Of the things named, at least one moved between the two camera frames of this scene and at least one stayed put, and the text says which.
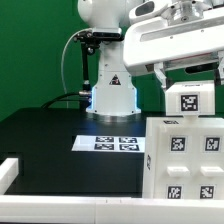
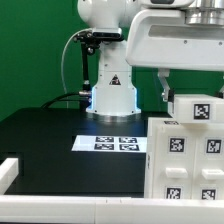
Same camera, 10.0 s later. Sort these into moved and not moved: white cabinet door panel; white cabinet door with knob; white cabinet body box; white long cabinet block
Moved: white long cabinet block
Not moved: white cabinet body box; white cabinet door panel; white cabinet door with knob
